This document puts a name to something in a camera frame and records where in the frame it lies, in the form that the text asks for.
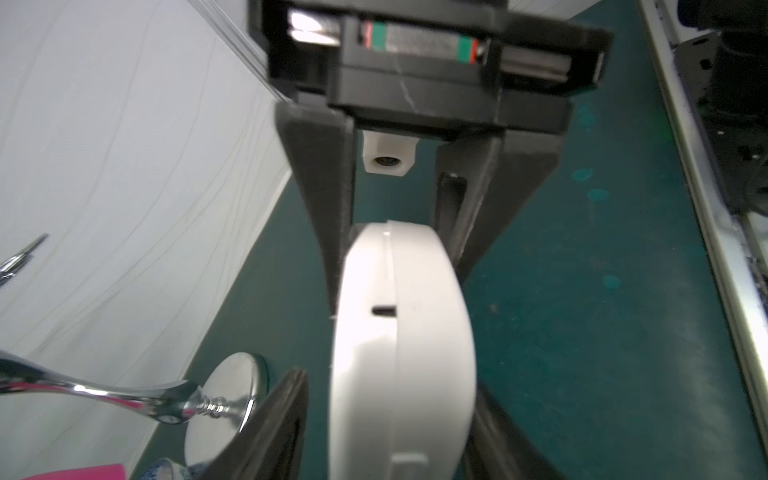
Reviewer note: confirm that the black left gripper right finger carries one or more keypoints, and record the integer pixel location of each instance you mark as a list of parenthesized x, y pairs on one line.
[(497, 448)]

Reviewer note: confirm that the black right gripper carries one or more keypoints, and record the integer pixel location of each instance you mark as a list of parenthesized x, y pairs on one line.
[(430, 68)]

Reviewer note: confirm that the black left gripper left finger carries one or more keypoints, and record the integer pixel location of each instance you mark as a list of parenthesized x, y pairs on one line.
[(271, 443)]

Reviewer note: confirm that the white square alarm clock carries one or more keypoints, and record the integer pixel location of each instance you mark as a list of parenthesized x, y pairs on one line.
[(403, 377)]

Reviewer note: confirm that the chrome cup holder stand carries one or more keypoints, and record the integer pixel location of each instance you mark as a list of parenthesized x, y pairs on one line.
[(103, 331)]

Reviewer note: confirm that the blue white floral bowl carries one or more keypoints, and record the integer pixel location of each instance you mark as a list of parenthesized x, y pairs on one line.
[(166, 469)]

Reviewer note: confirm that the pink plastic goblet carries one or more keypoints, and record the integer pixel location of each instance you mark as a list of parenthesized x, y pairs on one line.
[(103, 472)]

